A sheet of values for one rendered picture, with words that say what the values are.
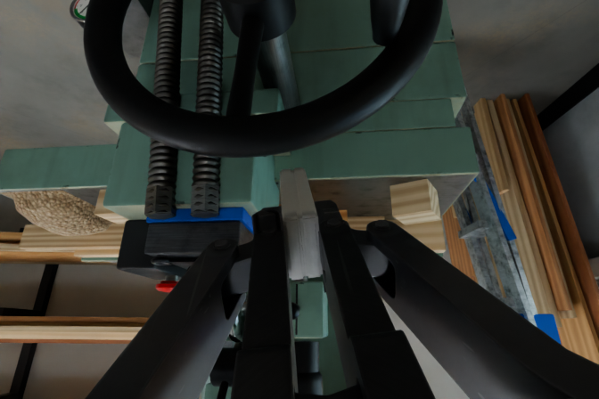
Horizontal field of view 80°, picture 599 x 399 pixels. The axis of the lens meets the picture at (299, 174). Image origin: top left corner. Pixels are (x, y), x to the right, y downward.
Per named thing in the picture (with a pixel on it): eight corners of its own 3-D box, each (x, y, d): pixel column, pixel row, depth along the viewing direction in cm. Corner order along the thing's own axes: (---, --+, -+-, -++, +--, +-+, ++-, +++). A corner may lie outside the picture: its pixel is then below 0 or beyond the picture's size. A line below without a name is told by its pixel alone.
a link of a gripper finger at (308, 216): (299, 217, 15) (317, 215, 15) (291, 167, 21) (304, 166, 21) (306, 280, 16) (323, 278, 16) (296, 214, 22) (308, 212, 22)
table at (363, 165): (507, 71, 33) (522, 128, 31) (432, 190, 61) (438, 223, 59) (-72, 109, 40) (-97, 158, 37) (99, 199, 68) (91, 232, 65)
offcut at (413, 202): (427, 177, 41) (431, 210, 39) (437, 190, 45) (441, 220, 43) (389, 185, 43) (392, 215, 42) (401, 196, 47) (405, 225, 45)
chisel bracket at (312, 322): (323, 269, 49) (324, 338, 45) (327, 281, 61) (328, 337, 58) (268, 269, 49) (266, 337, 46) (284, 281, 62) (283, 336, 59)
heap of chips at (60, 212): (62, 190, 46) (54, 218, 44) (124, 220, 58) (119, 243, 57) (-1, 191, 47) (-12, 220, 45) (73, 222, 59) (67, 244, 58)
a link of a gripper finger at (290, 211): (306, 280, 16) (289, 281, 16) (296, 214, 22) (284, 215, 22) (299, 217, 15) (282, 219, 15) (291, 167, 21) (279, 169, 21)
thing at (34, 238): (384, 215, 55) (387, 241, 53) (383, 219, 56) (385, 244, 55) (25, 224, 61) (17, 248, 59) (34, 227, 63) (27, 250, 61)
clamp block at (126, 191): (261, 113, 34) (256, 202, 31) (283, 170, 47) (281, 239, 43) (117, 121, 36) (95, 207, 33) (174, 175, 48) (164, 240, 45)
